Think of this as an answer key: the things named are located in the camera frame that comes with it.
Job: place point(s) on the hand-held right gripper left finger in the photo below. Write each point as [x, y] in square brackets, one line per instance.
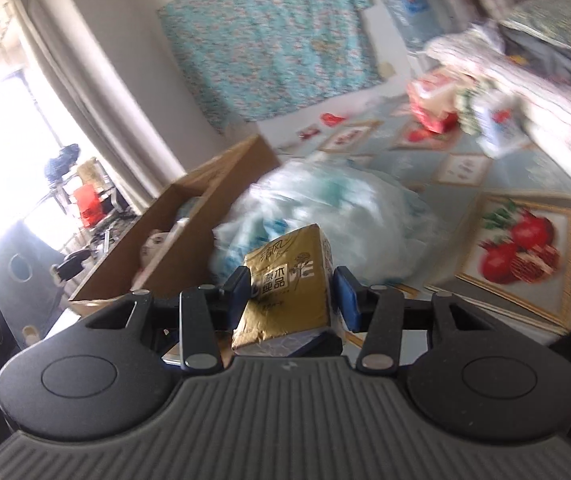
[238, 295]

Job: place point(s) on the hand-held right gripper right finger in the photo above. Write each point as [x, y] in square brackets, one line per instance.
[348, 300]

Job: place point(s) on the gold tissue pack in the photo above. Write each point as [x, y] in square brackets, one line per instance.
[285, 285]

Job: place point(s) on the white plastic bag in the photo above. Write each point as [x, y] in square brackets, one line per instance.
[340, 200]

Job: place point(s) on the cardboard box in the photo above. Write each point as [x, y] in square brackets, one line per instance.
[205, 195]

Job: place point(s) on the green floral cloth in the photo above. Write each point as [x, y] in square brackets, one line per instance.
[471, 110]

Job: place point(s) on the white wet wipe pack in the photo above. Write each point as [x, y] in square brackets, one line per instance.
[503, 130]

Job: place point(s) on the red cloth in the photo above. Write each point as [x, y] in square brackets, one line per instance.
[88, 205]

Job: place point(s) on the red tissue pack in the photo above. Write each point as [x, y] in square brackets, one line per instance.
[430, 100]

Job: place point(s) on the dark blue cloth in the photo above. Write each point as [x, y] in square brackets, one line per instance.
[63, 160]

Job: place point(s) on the pale curtain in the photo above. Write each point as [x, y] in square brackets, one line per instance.
[90, 85]

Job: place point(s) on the white striped quilt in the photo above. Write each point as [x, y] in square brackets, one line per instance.
[555, 100]

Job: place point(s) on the blue water jug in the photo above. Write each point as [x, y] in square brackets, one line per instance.
[415, 15]

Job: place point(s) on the grey bedsheet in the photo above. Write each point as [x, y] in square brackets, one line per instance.
[565, 67]

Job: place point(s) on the green floral pillow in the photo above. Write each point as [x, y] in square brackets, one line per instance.
[560, 20]

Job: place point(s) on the wall socket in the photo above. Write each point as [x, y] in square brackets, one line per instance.
[388, 70]

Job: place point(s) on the teal floral wall cloth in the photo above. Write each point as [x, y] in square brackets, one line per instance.
[265, 35]

